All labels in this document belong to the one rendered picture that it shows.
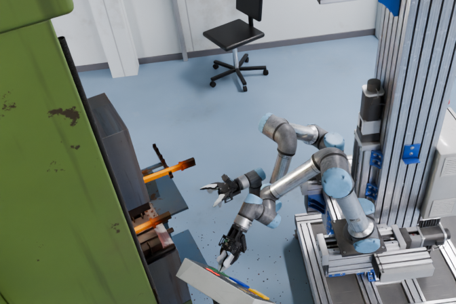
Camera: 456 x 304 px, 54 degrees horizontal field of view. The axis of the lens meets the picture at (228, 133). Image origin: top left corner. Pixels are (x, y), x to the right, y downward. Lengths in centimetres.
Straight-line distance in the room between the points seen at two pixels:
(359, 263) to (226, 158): 190
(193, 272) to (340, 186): 68
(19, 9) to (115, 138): 73
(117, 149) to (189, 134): 267
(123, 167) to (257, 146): 247
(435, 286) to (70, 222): 223
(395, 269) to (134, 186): 135
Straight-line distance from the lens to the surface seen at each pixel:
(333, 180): 182
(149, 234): 227
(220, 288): 180
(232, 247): 198
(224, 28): 495
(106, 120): 176
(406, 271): 244
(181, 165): 258
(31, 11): 111
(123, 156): 175
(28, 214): 144
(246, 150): 408
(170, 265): 233
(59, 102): 125
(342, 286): 295
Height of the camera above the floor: 271
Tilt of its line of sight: 39 degrees down
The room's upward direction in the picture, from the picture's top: 7 degrees counter-clockwise
